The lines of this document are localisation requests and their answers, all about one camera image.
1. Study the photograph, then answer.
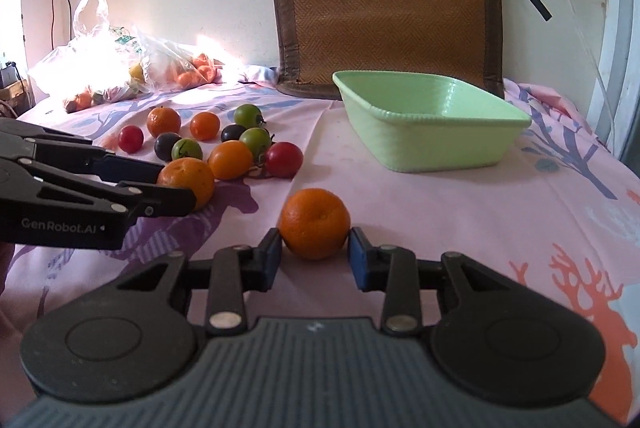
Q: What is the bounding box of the white plastic bag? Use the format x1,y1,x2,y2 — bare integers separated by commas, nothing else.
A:
28,0,147,114

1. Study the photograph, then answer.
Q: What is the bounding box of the frosted glass door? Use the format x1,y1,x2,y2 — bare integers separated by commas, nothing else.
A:
588,0,639,164

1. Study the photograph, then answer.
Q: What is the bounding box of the green tomato back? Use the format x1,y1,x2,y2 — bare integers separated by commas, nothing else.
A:
233,103,266,129

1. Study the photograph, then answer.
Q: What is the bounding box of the green plastic basin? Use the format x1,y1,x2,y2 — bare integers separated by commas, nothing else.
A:
332,70,532,174

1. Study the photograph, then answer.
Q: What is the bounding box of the clear bag of oranges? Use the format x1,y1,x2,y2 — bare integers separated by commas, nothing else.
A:
136,38,224,93

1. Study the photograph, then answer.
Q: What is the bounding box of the large red tomato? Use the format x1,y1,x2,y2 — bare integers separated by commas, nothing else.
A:
265,142,304,179

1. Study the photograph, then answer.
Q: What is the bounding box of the small red tomato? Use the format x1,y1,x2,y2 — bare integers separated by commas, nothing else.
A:
117,125,144,154

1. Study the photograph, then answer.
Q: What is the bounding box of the pink deer print tablecloth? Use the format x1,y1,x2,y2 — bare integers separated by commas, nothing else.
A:
1,79,639,422

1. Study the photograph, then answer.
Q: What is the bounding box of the orange tomato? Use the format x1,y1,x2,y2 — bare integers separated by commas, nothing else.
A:
189,112,220,142

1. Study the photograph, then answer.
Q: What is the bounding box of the large orange mandarin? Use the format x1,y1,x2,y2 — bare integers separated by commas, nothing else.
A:
278,188,352,260

